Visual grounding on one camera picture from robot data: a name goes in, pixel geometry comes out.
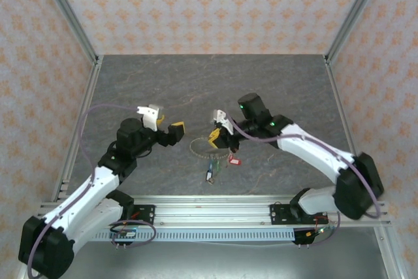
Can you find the red plastic key tag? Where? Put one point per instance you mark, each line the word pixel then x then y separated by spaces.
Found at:
pixel 232 160

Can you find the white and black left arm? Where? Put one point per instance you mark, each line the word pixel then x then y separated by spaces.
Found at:
pixel 81 200

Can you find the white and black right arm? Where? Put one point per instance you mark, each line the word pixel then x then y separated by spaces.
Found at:
pixel 313 148

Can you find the left base circuit board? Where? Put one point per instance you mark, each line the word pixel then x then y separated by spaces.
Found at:
pixel 125 234

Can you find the base circuit board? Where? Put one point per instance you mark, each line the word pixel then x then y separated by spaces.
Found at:
pixel 125 234
pixel 318 231

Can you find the grey metal base sheet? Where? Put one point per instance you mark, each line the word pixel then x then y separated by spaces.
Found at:
pixel 212 261

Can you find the right base circuit board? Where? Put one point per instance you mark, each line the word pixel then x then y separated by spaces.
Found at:
pixel 318 231

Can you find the aluminium left side rail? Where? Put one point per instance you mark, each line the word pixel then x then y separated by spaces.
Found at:
pixel 81 122

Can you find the aluminium front mounting rail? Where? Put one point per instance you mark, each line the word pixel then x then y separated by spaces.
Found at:
pixel 212 213

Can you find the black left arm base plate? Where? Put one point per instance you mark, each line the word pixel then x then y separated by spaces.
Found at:
pixel 147 213

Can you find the aluminium right side rail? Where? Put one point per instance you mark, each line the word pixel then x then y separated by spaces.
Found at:
pixel 343 119

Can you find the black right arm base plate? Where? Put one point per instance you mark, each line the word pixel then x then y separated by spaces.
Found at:
pixel 277 215

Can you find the aluminium left corner post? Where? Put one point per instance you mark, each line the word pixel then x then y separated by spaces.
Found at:
pixel 68 14

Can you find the aluminium corner post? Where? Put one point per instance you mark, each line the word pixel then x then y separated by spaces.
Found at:
pixel 356 11
pixel 68 14

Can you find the aluminium right corner post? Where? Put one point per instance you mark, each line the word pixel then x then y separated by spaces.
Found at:
pixel 356 11

